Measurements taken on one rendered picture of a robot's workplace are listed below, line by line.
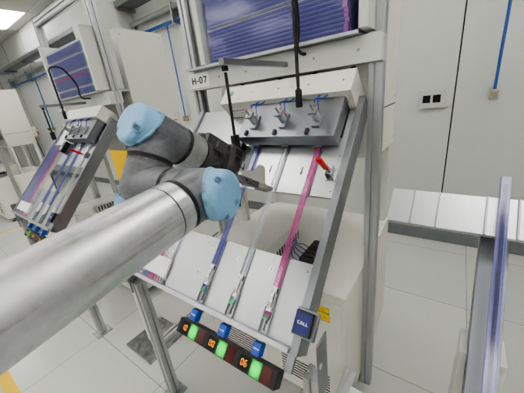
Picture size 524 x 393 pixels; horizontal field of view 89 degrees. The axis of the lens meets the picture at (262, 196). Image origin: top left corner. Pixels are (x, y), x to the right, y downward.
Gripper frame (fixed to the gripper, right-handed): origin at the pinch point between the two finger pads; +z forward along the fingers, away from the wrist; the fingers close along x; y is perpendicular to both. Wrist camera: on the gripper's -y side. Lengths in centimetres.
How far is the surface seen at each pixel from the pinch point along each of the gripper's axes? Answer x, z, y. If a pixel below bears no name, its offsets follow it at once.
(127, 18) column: 295, 67, 203
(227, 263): 6.8, 7.1, -21.5
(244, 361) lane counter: -7.8, 4.4, -41.6
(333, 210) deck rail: -20.4, 9.7, -0.7
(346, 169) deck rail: -21.0, 12.0, 10.9
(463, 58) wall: -42, 131, 127
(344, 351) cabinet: -20, 48, -44
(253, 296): -5.0, 6.1, -27.1
